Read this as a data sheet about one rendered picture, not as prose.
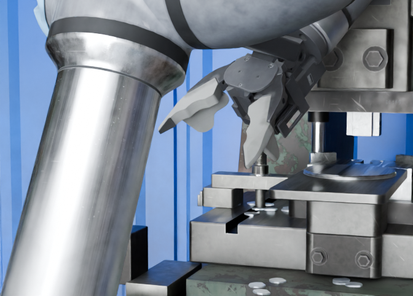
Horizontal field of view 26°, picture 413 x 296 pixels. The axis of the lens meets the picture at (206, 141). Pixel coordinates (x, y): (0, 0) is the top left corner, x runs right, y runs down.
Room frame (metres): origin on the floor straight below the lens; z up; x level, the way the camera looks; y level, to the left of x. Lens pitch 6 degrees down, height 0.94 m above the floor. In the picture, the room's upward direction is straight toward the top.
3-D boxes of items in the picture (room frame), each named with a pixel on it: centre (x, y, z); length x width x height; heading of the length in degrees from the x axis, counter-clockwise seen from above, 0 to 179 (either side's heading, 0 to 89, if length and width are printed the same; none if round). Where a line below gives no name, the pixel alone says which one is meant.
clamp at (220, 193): (1.38, -0.07, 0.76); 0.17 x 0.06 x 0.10; 71
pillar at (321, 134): (1.41, -0.18, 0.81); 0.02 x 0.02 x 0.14
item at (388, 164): (1.32, -0.23, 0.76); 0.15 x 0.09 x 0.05; 71
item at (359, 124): (1.31, -0.23, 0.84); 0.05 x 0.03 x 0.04; 71
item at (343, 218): (1.16, -0.18, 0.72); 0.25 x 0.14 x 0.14; 161
